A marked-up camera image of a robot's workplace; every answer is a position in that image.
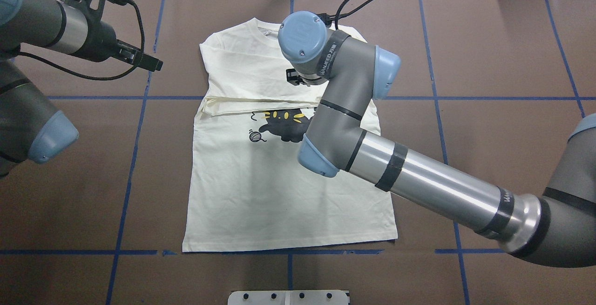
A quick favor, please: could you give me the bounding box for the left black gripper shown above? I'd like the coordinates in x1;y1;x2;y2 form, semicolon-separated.
81;17;163;72

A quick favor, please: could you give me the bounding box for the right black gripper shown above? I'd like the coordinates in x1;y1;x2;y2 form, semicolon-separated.
285;68;322;86

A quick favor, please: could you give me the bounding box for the cream long sleeve shirt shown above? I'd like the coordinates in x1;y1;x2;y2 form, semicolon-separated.
182;18;398;252

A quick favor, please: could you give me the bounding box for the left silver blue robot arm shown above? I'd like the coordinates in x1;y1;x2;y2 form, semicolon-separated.
0;0;163;178

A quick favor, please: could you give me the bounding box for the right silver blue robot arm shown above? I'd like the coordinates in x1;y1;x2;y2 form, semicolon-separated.
278;11;596;268

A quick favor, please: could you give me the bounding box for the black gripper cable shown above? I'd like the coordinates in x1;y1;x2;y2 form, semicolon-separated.
19;0;146;81

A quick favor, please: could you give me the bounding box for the white pedestal column base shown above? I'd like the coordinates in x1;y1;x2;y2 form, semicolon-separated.
227;290;351;305

